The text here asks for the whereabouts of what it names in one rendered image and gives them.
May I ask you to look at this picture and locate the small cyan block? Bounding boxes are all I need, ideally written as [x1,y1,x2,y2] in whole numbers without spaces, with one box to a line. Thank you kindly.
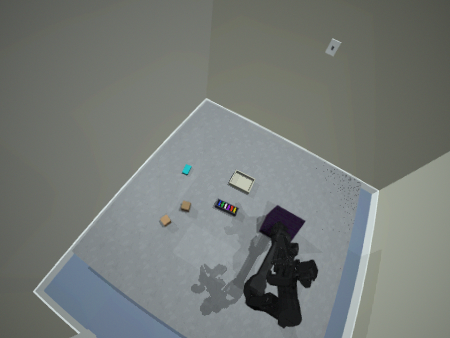
[182,164,191,175]

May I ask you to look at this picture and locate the small brown block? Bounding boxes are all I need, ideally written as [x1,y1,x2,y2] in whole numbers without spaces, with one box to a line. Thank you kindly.
[160,214,172,227]

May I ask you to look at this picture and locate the small tan block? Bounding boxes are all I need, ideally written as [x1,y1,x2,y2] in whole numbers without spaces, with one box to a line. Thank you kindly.
[181,201,191,212]

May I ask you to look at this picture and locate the beige shallow tray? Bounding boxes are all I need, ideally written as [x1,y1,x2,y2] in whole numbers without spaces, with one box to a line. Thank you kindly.
[229,169,256,194]

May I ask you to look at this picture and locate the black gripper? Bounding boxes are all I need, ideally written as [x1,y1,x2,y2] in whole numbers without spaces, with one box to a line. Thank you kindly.
[266,232,299,290]

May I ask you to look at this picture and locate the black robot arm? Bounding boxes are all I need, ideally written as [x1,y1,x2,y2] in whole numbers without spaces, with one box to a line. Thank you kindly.
[243,221,318,328]

